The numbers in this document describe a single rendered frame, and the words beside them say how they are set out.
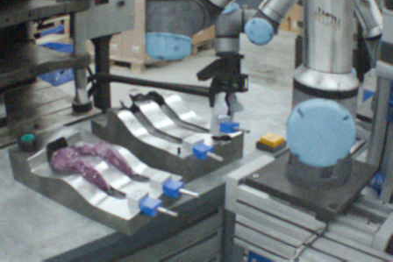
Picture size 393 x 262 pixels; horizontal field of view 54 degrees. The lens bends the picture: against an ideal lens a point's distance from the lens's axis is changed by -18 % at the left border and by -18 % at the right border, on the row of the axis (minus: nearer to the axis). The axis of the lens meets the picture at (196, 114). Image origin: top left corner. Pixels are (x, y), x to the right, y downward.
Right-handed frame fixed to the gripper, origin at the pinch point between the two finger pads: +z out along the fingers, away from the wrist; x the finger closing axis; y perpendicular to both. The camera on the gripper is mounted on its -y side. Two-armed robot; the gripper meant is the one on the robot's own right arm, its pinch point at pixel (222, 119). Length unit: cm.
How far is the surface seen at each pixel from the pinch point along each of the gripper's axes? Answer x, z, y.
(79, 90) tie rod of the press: -9, -3, -73
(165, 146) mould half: -16.0, 6.8, -7.0
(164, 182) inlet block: -27.8, 12.0, 6.3
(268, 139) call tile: 19.0, 8.8, 3.6
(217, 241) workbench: 2.3, 43.9, -3.0
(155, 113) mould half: -5.3, 0.6, -24.5
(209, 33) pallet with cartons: 347, -25, -348
